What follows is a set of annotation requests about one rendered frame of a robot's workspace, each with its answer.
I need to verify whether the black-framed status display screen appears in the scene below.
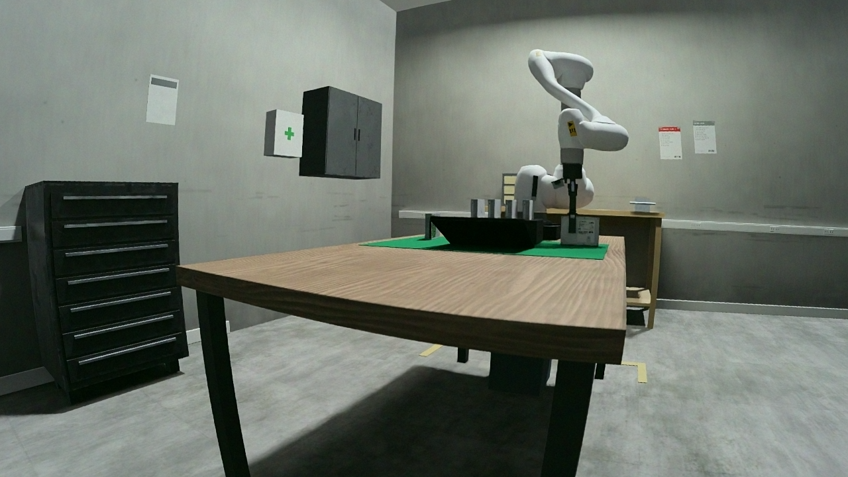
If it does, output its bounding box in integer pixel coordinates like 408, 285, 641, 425
430, 216, 535, 248

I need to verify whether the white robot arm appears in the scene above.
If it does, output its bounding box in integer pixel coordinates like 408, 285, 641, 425
514, 50, 629, 225

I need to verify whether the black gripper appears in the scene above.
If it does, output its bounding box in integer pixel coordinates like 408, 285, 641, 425
562, 164, 582, 233

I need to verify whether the green mat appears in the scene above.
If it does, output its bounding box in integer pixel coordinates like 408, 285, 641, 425
361, 236, 609, 260

